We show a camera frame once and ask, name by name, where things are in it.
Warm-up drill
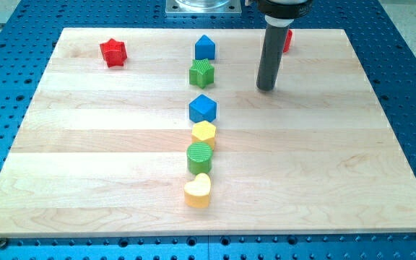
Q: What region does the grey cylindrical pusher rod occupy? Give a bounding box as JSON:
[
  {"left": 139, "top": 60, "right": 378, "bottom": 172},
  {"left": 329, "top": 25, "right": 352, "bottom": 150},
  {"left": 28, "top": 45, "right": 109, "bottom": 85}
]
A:
[{"left": 256, "top": 22, "right": 290, "bottom": 92}]

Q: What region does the red block behind rod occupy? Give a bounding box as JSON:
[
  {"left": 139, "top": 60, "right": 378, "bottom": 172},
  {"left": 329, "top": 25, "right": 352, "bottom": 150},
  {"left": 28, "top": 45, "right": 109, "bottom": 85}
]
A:
[{"left": 282, "top": 30, "right": 293, "bottom": 53}]

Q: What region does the yellow heart block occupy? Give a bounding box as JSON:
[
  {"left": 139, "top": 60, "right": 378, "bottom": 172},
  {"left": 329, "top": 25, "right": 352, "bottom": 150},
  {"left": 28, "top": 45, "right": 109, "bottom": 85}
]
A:
[{"left": 183, "top": 173, "right": 212, "bottom": 208}]

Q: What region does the yellow hexagon block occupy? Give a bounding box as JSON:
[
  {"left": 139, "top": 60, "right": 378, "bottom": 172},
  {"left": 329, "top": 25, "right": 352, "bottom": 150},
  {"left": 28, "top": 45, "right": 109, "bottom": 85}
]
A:
[{"left": 191, "top": 121, "right": 217, "bottom": 150}]

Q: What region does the red star block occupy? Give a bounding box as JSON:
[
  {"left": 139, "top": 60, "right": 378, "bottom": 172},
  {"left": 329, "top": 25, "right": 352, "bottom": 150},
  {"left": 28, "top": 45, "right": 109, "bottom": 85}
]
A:
[{"left": 99, "top": 38, "right": 127, "bottom": 67}]

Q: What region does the blue pentagon block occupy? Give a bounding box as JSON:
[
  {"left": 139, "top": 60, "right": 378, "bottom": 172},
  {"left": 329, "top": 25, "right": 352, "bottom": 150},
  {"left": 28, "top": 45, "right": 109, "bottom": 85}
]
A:
[{"left": 194, "top": 35, "right": 216, "bottom": 60}]

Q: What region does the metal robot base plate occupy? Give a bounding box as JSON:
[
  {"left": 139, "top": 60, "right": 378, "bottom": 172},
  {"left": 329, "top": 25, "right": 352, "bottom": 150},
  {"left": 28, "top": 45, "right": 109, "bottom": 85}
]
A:
[{"left": 165, "top": 0, "right": 242, "bottom": 16}]

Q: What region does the green star block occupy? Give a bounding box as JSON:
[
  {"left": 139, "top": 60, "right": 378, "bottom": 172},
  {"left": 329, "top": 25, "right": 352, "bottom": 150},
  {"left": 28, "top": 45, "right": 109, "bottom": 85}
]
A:
[{"left": 189, "top": 58, "right": 215, "bottom": 89}]

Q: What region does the light wooden board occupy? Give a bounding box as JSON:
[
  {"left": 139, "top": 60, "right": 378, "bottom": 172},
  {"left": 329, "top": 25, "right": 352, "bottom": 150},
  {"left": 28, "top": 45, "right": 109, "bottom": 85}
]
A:
[{"left": 0, "top": 28, "right": 416, "bottom": 238}]

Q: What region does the blue cube block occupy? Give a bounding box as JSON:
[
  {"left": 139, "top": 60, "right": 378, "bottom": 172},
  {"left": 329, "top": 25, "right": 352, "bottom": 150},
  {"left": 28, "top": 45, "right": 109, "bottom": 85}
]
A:
[{"left": 189, "top": 94, "right": 217, "bottom": 123}]

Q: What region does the green cylinder block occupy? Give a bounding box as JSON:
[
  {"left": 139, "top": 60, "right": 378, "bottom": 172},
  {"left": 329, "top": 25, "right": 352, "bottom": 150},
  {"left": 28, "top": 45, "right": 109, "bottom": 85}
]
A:
[{"left": 186, "top": 142, "right": 213, "bottom": 175}]

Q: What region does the black robot arm flange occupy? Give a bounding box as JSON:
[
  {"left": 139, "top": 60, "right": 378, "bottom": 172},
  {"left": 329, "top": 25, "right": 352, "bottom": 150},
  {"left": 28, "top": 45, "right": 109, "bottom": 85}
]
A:
[{"left": 257, "top": 0, "right": 313, "bottom": 20}]

